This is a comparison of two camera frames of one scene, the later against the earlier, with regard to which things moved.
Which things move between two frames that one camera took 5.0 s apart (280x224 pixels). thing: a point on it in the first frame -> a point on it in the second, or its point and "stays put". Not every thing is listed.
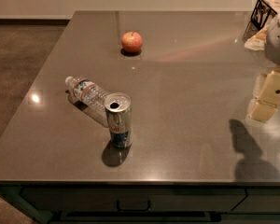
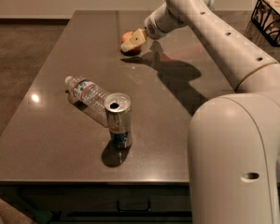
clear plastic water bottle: [89, 97] stays put
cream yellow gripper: [279, 42] -> [155, 27]
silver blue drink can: [118, 106] stays put
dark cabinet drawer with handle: [131, 199] stays put
